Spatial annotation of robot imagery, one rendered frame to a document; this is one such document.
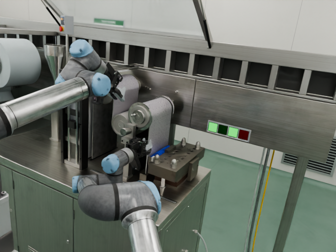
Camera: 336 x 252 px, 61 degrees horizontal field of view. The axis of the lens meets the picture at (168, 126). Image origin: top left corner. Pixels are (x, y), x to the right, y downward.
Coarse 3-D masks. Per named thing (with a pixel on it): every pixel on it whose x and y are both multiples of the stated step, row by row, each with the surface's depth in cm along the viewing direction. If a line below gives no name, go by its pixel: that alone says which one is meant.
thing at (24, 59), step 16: (0, 48) 175; (16, 48) 184; (32, 48) 194; (0, 64) 177; (16, 64) 186; (32, 64) 197; (0, 80) 179; (16, 80) 189; (32, 80) 199; (48, 80) 211; (0, 96) 182; (16, 96) 192; (16, 128) 197; (32, 128) 209
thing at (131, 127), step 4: (128, 124) 149; (132, 124) 149; (128, 128) 148; (132, 128) 148; (128, 132) 147; (132, 132) 149; (124, 136) 150; (128, 136) 151; (132, 136) 150; (124, 140) 148; (128, 140) 147; (124, 144) 152; (128, 164) 154; (124, 168) 156; (128, 168) 155; (124, 172) 157; (128, 172) 156; (124, 176) 156; (128, 176) 156
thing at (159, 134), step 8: (168, 120) 167; (152, 128) 151; (160, 128) 160; (168, 128) 169; (152, 136) 154; (160, 136) 162; (168, 136) 172; (152, 144) 156; (160, 144) 165; (152, 152) 158
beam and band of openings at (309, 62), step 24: (24, 24) 221; (48, 24) 209; (96, 48) 200; (120, 48) 193; (144, 48) 184; (168, 48) 168; (192, 48) 161; (216, 48) 155; (240, 48) 149; (264, 48) 143; (168, 72) 172; (192, 72) 165; (216, 72) 158; (240, 72) 152; (264, 72) 153; (288, 72) 147; (312, 72) 142; (312, 96) 138
